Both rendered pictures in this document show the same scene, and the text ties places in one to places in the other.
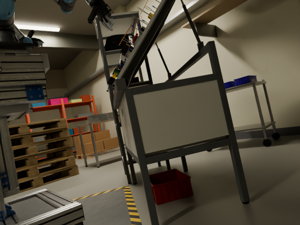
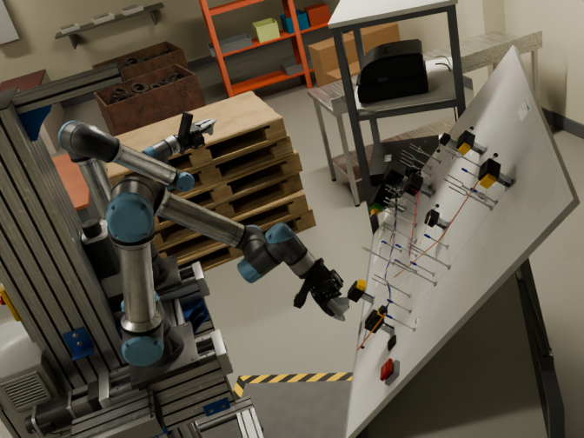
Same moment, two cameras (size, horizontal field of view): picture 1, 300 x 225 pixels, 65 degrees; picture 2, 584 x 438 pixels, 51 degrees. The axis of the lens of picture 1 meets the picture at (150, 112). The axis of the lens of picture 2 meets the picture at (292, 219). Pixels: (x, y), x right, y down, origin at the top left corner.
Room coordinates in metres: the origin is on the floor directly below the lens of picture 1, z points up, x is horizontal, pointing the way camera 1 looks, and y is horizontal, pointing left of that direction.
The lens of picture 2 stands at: (0.16, -0.51, 2.39)
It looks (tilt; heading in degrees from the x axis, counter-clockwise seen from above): 29 degrees down; 29
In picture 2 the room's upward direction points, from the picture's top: 15 degrees counter-clockwise
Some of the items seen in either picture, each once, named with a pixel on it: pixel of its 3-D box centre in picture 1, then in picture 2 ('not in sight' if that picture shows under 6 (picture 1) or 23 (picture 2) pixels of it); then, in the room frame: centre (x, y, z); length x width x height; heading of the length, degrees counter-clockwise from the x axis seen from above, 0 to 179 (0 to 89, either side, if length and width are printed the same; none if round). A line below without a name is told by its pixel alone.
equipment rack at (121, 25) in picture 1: (131, 98); (421, 183); (2.84, 0.19, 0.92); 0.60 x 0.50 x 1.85; 10
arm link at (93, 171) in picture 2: not in sight; (101, 188); (1.77, 1.15, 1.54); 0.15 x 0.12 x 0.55; 63
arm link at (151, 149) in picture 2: not in sight; (155, 154); (2.01, 1.03, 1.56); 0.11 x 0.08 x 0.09; 153
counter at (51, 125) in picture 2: not in sight; (26, 115); (6.29, 6.55, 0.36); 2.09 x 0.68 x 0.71; 38
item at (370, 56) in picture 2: (116, 46); (390, 69); (2.74, 0.23, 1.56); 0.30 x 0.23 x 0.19; 102
